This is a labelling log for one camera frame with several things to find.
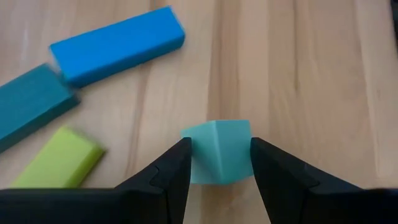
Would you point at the blue long block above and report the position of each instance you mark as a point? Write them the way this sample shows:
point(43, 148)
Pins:
point(118, 43)

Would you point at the teal long block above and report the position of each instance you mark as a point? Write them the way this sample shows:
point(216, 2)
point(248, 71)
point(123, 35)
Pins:
point(28, 102)

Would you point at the light blue small cube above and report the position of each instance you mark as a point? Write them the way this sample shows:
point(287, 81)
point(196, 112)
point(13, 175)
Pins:
point(220, 149)

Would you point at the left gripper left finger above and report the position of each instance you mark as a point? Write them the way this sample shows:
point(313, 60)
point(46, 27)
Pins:
point(140, 202)

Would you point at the lime green long block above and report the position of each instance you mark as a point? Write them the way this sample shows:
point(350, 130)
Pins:
point(59, 161)

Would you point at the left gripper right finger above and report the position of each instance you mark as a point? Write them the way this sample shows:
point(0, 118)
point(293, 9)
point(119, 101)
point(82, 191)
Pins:
point(311, 205)

